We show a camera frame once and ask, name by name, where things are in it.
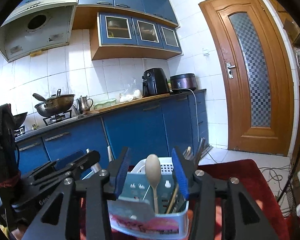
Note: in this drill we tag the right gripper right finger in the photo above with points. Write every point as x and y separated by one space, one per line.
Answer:
183 170

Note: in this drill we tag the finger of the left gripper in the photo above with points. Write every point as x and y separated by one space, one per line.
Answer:
76 167
54 166

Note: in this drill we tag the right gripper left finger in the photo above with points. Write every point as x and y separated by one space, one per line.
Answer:
118 169

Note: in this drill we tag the beige spoon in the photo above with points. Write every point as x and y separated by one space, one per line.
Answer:
153 175

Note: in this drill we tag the light wooden chopstick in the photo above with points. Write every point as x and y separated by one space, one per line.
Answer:
172 199

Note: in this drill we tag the beige handled fork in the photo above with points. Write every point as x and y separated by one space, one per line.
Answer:
187 154

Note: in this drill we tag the thin wooden chopstick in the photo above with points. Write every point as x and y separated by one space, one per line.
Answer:
110 155

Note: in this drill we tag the blue base cabinets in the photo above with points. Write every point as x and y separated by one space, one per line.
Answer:
152 127

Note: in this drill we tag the light blue utensil box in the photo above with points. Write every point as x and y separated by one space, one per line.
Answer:
133 212

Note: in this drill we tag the black wok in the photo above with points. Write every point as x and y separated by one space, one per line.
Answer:
56 104

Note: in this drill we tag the red floral plush cloth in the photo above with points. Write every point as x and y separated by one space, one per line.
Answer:
242 217

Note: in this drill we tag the steel kettle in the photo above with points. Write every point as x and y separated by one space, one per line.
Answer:
84 104

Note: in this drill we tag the dark rice cooker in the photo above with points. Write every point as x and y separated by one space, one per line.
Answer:
183 81

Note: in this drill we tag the black air fryer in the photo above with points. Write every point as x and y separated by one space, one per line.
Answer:
154 82

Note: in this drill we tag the wooden door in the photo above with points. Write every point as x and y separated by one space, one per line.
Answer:
256 74

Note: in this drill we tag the range hood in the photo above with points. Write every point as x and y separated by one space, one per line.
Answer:
37 25

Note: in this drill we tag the blue upper cabinets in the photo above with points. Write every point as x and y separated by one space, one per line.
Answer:
128 28

